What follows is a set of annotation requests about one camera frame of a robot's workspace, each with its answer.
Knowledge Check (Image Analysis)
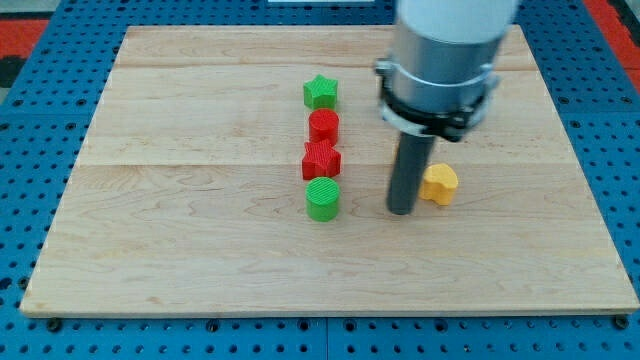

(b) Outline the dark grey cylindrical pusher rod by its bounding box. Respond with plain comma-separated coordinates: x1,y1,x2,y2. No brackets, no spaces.
386,133,435,215

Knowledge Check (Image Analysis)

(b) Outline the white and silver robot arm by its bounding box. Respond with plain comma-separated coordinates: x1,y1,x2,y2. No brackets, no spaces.
375,0,520,215

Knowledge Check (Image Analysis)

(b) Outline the light wooden board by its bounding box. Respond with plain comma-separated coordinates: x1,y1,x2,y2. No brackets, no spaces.
20,26,639,318

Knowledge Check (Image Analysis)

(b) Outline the yellow heart block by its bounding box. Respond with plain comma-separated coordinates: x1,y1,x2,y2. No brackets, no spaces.
419,163,459,206

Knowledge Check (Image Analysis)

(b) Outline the red star block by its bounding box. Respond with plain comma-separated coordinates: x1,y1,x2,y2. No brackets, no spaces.
301,139,341,180

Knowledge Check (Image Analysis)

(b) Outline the red cylinder block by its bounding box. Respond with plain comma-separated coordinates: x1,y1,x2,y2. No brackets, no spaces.
308,108,340,146

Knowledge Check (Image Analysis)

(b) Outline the green cylinder block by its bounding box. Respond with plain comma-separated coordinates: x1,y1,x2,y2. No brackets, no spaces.
305,177,341,222

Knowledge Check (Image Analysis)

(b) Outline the green star block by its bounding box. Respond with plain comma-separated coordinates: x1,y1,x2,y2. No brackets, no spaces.
303,74,339,110

